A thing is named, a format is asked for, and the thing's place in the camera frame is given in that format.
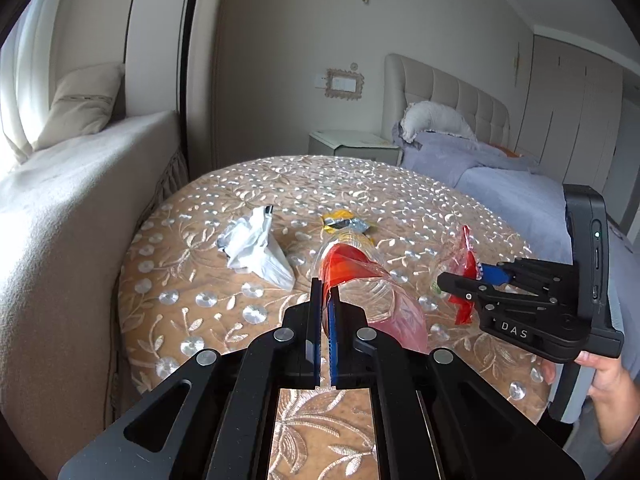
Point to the white sheer curtain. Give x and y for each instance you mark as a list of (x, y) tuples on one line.
[(26, 81)]

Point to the red snack wrapper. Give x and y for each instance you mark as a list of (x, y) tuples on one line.
[(457, 257)]

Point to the beige tufted headboard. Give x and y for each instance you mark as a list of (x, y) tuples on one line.
[(407, 81)]

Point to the clear plastic bottle red label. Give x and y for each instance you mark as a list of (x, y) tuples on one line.
[(349, 262)]

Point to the beige wardrobe doors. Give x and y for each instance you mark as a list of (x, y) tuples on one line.
[(572, 114)]

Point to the beige throw pillow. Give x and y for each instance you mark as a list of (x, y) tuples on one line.
[(83, 104)]

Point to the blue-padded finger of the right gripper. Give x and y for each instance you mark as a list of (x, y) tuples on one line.
[(523, 269)]

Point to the framed wall switch plate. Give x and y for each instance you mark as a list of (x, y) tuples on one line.
[(343, 84)]

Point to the person's right hand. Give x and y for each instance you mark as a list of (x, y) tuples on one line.
[(615, 397)]

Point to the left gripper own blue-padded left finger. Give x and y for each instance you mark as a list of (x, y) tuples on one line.
[(214, 417)]

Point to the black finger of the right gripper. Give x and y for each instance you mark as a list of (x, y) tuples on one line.
[(481, 291)]

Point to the white bed pillow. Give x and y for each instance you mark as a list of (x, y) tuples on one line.
[(431, 116)]

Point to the gold wall sconce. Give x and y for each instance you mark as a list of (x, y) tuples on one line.
[(517, 64)]

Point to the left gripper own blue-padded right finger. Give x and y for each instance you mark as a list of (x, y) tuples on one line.
[(434, 416)]

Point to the lavender bed duvet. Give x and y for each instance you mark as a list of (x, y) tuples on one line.
[(530, 203)]

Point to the small white wall outlet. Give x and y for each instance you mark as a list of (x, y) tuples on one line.
[(320, 81)]

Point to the yellow snack wrapper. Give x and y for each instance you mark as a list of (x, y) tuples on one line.
[(343, 219)]

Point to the beige window seat cushion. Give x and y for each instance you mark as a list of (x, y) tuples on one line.
[(68, 216)]

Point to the embroidered sequin round tablecloth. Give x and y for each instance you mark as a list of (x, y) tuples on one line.
[(177, 295)]

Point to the white plastic bag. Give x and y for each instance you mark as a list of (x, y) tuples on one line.
[(250, 246)]

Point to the white bedside table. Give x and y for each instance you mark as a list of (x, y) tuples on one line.
[(355, 144)]

